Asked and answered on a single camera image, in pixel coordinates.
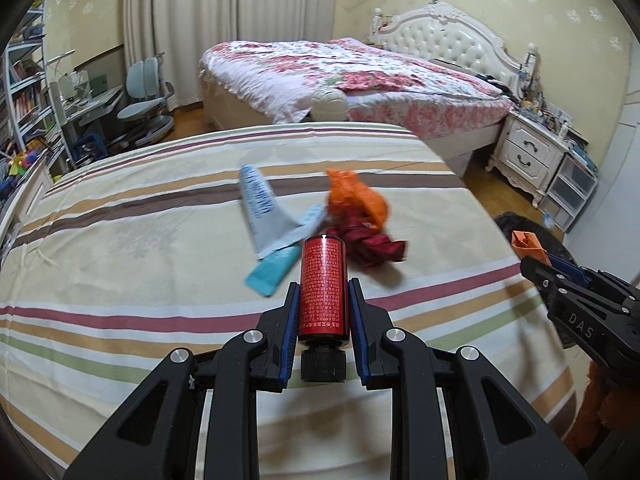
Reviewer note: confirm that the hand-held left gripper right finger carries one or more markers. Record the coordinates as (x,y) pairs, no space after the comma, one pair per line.
(357,332)

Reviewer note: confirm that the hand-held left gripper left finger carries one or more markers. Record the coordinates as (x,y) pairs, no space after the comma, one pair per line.
(290,340)

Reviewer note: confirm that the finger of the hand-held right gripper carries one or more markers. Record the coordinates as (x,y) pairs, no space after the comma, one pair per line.
(542,277)
(567,267)

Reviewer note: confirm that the orange paper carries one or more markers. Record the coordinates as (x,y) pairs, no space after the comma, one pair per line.
(527,245)

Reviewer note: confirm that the red bottle with black cap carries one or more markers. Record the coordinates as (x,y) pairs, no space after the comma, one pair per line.
(322,290)

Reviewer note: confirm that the person's right forearm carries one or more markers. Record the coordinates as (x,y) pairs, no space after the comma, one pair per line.
(595,410)

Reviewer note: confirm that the crumpled plastic bottle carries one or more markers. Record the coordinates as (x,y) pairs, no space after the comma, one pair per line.
(549,220)

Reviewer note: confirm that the clear plastic drawer unit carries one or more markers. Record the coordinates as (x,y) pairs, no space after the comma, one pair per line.
(570,190)

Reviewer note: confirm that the dark red wrapper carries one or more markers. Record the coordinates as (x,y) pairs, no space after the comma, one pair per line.
(365,245)

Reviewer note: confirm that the white sliding wardrobe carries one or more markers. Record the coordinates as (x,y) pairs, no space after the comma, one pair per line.
(630,200)

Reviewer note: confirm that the teal books stack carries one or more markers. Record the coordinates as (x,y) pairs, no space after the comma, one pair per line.
(585,152)

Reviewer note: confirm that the white nightstand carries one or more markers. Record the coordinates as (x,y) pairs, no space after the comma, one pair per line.
(525,150)

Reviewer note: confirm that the orange plastic bag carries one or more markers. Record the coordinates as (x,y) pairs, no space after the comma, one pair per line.
(355,197)

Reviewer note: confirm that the white tube with blue print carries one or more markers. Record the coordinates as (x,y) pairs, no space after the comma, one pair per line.
(260,200)

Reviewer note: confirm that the striped tablecloth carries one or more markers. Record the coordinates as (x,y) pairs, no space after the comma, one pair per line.
(150,260)

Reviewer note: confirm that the clutter of small bottles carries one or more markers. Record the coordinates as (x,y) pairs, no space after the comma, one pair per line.
(542,107)

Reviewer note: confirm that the dark cloth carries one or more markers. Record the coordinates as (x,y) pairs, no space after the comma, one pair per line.
(492,81)

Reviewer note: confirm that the white bed with tufted headboard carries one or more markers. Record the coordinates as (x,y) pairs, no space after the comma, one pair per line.
(450,45)

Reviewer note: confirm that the floral pink quilt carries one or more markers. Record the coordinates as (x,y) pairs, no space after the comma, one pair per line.
(300,70)

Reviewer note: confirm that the light blue ergonomic chair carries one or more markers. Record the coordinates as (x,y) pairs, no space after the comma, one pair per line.
(147,85)

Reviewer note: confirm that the glass top desk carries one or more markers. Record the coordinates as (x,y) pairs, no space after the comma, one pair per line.
(95,102)

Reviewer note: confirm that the colourful toy pile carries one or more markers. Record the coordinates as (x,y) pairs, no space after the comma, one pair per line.
(20,165)

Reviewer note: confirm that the white bookshelf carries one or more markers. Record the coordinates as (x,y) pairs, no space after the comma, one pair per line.
(50,125)

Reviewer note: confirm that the beige pleated curtain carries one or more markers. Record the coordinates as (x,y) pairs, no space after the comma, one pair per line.
(225,10)

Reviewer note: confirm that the rows of books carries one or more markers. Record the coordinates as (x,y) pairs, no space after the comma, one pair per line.
(27,102)

